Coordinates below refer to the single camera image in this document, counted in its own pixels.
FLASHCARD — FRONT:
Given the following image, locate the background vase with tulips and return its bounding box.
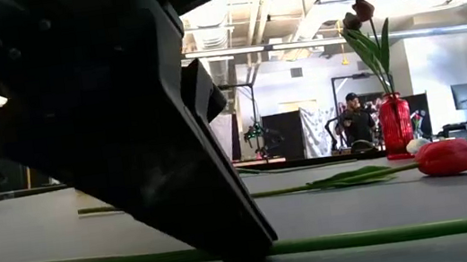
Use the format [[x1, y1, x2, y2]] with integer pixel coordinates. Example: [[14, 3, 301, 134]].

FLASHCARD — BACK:
[[410, 108, 429, 141]]

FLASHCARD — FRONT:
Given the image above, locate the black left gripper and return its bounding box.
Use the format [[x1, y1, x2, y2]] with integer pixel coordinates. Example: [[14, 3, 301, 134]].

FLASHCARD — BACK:
[[0, 0, 160, 103]]

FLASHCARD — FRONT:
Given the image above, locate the black metal table frame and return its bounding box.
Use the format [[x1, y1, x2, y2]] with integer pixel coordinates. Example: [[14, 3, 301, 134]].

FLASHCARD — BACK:
[[0, 130, 467, 216]]

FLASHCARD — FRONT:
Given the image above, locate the black rounded object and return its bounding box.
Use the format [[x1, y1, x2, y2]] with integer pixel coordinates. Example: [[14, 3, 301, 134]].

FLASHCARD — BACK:
[[349, 136, 381, 156]]

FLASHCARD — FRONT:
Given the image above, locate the long ceiling light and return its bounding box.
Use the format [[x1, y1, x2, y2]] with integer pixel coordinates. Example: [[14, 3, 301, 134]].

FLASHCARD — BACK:
[[184, 43, 265, 62], [271, 34, 348, 52]]

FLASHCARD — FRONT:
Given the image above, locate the black partition panel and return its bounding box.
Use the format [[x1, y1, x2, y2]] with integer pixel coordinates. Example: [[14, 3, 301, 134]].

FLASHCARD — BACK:
[[260, 109, 308, 163], [0, 153, 28, 195]]

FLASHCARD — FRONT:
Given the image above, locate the white curtain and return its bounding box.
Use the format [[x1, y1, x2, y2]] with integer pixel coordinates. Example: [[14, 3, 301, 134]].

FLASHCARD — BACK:
[[208, 112, 239, 165]]

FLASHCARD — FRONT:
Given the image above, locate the foreground green tulip stem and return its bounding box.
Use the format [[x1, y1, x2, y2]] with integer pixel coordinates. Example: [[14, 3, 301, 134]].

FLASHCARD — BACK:
[[12, 202, 467, 262]]

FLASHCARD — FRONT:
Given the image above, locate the red ribbed glass vase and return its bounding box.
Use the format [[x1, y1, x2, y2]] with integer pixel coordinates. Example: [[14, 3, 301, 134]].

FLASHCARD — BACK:
[[376, 90, 418, 162]]

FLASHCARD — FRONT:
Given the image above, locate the wooden table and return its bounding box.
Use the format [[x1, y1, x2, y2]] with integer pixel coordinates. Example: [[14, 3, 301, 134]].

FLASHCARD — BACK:
[[232, 155, 287, 170]]

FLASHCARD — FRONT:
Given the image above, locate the black metal rig frame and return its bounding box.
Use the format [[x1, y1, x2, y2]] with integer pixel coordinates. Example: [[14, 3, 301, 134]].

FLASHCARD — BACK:
[[217, 81, 264, 162], [330, 68, 403, 154]]

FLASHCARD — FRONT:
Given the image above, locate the white patterned cloth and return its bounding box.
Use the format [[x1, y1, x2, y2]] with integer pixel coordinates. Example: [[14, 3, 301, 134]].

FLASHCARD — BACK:
[[299, 103, 342, 159]]

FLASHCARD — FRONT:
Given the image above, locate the silver round air duct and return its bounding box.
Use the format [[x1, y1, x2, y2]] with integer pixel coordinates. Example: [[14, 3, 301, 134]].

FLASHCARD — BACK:
[[177, 0, 240, 91]]

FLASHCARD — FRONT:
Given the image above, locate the black artificial tulip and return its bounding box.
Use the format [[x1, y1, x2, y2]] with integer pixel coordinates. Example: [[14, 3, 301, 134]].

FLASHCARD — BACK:
[[338, 7, 393, 101]]

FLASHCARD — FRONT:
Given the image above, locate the yellow hanging cable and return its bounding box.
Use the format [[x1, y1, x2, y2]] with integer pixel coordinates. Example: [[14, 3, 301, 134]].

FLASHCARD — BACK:
[[22, 165, 35, 190]]

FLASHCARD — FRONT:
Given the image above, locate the yellow hanging cord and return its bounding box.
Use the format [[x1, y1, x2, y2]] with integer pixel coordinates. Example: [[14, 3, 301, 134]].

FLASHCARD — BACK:
[[334, 19, 350, 67]]

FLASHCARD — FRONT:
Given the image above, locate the person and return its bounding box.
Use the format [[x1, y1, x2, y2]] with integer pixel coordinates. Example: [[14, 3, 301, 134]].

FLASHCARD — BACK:
[[336, 89, 380, 150]]

